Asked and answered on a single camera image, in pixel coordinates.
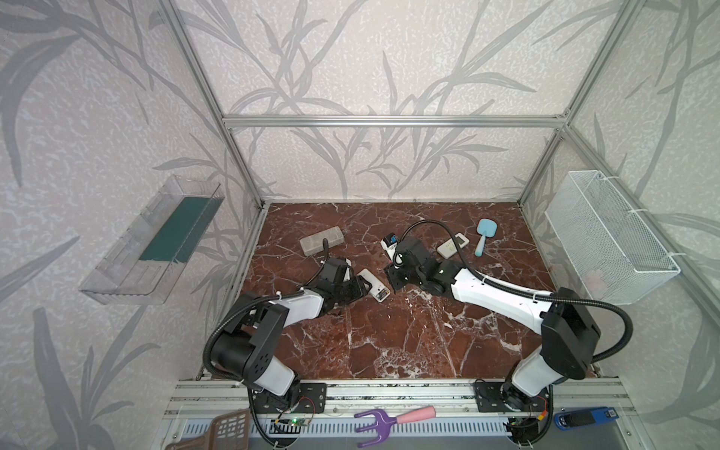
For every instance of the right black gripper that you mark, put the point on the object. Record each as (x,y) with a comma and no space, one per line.
(402,273)

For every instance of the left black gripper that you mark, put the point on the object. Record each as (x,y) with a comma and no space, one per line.
(349,287)

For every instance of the white remote control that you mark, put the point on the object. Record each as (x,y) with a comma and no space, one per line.
(451,247)
(375,287)

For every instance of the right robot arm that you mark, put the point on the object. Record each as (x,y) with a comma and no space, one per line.
(568,332)

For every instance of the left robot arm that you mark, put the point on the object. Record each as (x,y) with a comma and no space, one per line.
(243,346)

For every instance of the grey glasses case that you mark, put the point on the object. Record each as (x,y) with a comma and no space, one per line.
(316,243)

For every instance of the purple pink garden fork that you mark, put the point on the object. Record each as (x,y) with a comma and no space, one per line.
(384,423)

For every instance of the blue black device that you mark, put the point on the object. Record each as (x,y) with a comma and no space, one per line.
(566,421)

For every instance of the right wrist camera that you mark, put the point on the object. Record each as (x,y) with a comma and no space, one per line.
(389,244)

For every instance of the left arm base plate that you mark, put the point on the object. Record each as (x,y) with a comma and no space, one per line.
(302,397)

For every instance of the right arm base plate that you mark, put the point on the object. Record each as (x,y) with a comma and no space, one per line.
(489,395)

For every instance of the clear acrylic wall shelf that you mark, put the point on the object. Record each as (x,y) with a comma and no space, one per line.
(148,259)

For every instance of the white wire mesh basket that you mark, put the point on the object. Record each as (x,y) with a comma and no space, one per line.
(616,256)

